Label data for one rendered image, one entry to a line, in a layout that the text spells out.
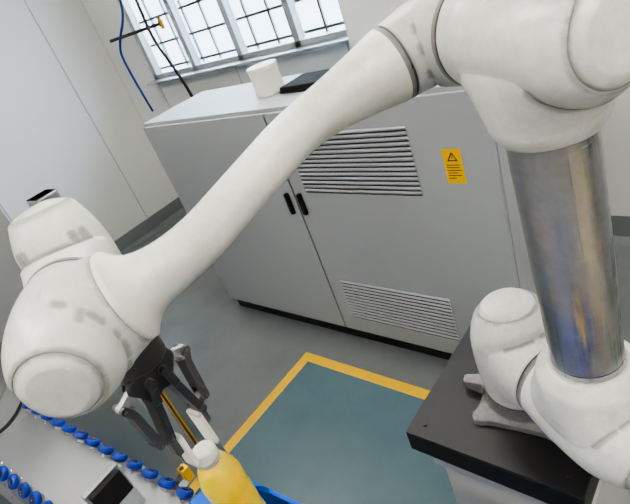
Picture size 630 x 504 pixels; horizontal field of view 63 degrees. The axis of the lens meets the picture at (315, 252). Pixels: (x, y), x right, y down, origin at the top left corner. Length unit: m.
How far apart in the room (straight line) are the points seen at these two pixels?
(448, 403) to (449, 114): 1.07
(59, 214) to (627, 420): 0.79
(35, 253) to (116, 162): 5.13
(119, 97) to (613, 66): 5.51
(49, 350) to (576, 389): 0.68
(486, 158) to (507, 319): 1.05
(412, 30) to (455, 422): 0.81
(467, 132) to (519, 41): 1.41
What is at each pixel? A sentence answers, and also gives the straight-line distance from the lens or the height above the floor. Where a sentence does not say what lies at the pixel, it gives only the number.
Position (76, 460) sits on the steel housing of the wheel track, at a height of 0.93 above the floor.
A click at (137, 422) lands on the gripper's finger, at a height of 1.53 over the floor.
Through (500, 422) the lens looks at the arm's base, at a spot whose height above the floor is 1.08.
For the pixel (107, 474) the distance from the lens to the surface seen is 1.48.
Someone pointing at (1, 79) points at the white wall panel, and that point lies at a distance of 5.44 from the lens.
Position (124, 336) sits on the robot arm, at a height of 1.74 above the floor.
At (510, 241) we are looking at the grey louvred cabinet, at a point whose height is 0.82.
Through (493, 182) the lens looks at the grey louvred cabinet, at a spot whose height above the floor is 1.08.
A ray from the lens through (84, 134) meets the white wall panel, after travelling 5.63.
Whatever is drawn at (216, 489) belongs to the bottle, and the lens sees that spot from 0.90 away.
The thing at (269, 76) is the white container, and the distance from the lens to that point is 2.66.
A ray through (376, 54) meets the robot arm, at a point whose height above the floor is 1.85.
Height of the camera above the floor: 1.98
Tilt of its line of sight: 29 degrees down
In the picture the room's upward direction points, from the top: 22 degrees counter-clockwise
